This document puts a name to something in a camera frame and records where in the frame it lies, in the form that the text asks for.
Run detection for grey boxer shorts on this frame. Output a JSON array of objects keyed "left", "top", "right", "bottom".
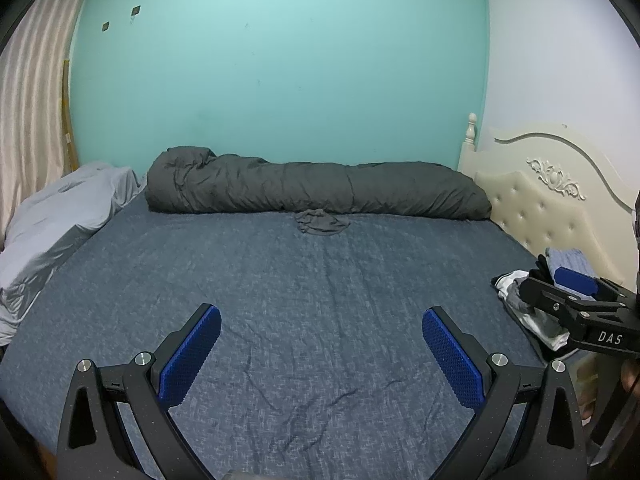
[{"left": 294, "top": 209, "right": 350, "bottom": 236}]

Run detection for folded clothes pile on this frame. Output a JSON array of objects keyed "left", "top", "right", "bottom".
[{"left": 490, "top": 247, "right": 596, "bottom": 362}]

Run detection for person's right hand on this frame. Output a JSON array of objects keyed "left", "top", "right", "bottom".
[{"left": 620, "top": 360, "right": 640, "bottom": 396}]

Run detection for cream tufted headboard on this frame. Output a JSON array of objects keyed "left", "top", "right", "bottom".
[{"left": 458, "top": 114, "right": 638, "bottom": 289}]

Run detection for blue bed sheet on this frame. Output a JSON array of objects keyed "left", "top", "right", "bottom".
[{"left": 1, "top": 197, "right": 538, "bottom": 479}]

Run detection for light grey pillow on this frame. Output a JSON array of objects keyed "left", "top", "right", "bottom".
[{"left": 1, "top": 162, "right": 143, "bottom": 347}]

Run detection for dark grey rolled duvet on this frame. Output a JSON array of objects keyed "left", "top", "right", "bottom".
[{"left": 145, "top": 146, "right": 491, "bottom": 220}]

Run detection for beige striped curtain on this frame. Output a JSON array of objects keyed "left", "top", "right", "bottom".
[{"left": 1, "top": 0, "right": 84, "bottom": 231}]

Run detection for wooden frame by curtain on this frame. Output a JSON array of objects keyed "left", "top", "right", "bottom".
[{"left": 61, "top": 58, "right": 79, "bottom": 172}]

